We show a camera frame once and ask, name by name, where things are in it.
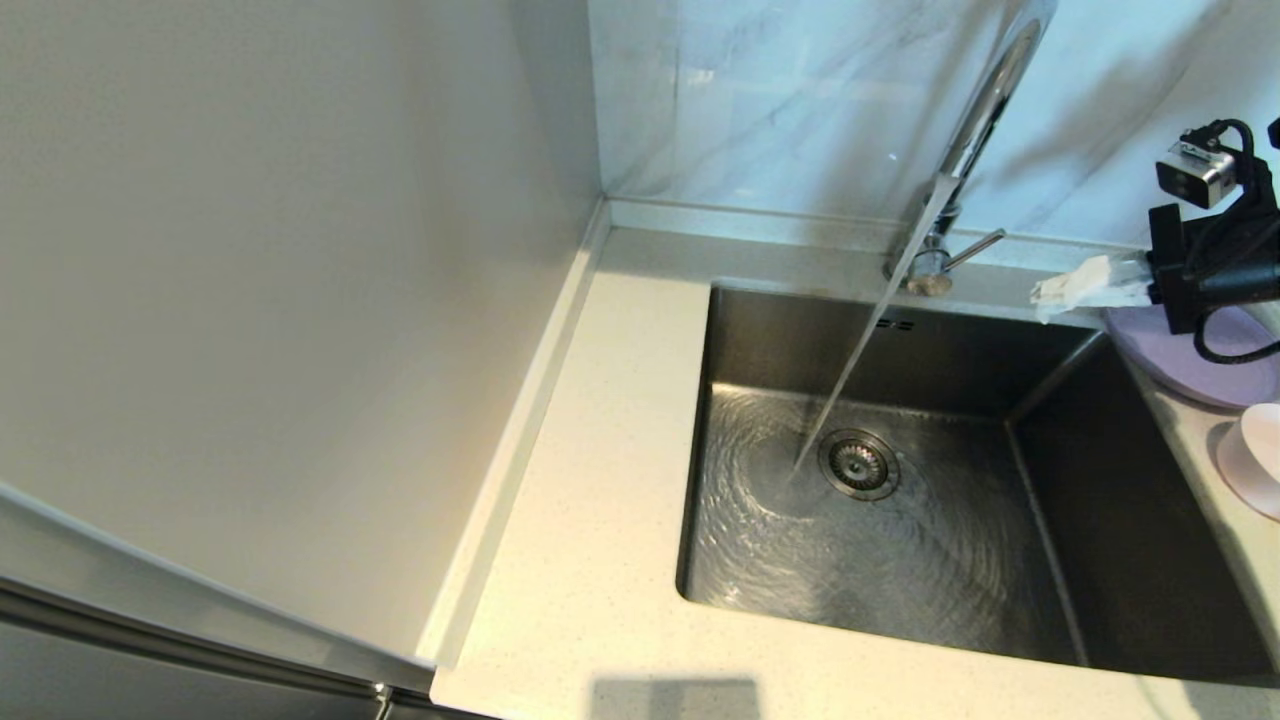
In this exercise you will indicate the chrome gooseneck faucet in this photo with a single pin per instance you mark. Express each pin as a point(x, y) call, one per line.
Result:
point(985, 110)

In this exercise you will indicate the running tap water stream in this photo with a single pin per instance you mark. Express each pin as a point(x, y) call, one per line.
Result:
point(880, 310)

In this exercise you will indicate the stainless steel appliance front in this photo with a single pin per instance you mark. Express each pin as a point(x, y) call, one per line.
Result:
point(150, 680)

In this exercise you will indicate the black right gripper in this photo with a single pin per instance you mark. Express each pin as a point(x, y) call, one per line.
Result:
point(1180, 265)

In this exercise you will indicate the pale pink cup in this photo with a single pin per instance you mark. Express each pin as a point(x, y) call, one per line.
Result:
point(1255, 460)

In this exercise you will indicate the purple plate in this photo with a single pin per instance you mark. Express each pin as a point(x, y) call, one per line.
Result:
point(1160, 355)

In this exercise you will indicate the round metal drain strainer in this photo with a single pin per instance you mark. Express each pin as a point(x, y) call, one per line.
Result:
point(859, 465)

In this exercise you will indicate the white tall cabinet side panel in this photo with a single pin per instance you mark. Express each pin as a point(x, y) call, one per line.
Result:
point(300, 300)

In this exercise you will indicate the stainless steel sink basin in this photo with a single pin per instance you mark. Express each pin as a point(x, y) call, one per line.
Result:
point(900, 570)

